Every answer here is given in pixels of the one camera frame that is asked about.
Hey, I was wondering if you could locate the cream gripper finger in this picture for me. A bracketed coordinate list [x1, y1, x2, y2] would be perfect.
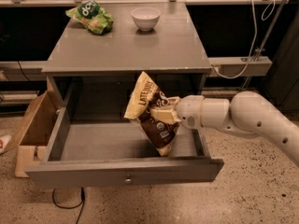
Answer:
[149, 106, 181, 124]

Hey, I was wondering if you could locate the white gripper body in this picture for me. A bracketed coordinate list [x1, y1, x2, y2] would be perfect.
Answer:
[176, 95, 204, 129]

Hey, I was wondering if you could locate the brown chip bag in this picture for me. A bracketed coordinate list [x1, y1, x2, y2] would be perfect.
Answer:
[124, 72, 180, 156]

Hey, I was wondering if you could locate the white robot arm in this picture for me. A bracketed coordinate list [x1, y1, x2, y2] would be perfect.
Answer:
[149, 91, 299, 165]

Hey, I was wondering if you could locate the round metal drawer knob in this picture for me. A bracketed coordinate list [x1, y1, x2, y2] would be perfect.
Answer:
[124, 175, 133, 184]

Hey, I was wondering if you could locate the open grey top drawer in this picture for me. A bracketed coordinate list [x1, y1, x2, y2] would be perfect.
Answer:
[25, 82, 223, 188]

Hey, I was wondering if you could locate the green chip bag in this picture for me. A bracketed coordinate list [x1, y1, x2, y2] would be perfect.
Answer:
[65, 1, 114, 35]

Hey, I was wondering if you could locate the grey cabinet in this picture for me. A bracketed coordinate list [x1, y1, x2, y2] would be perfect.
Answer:
[43, 2, 210, 122]

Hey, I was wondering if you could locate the slanted metal pole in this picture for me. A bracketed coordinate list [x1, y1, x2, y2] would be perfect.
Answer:
[235, 0, 289, 78]

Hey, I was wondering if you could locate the white ceramic bowl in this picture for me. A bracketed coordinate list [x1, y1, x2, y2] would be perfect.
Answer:
[131, 7, 161, 31]

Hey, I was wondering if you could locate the light wooden crate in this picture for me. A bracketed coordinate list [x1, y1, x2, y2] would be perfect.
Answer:
[2, 78, 61, 178]

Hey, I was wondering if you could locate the red and white packet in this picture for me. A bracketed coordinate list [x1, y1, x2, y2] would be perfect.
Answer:
[0, 135, 11, 154]

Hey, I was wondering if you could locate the grey metal wall rail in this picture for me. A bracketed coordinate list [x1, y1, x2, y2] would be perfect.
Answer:
[209, 56, 272, 78]

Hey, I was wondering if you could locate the white hanging cable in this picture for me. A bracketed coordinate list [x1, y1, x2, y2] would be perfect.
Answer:
[212, 0, 277, 80]

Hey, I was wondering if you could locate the black floor cable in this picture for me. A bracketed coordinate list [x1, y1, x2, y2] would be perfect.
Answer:
[51, 187, 86, 224]

